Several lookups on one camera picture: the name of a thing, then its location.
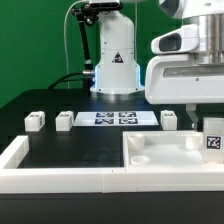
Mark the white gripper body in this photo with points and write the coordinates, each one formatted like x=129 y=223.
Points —
x=176 y=79

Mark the white square table top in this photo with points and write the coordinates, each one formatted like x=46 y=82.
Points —
x=168 y=148

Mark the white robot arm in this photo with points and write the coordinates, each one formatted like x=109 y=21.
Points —
x=117 y=73

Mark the white U-shaped obstacle fence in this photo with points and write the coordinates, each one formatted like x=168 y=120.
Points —
x=130 y=178

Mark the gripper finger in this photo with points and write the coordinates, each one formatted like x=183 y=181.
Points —
x=191 y=111

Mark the white sheet with tags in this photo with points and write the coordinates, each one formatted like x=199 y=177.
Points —
x=122 y=118

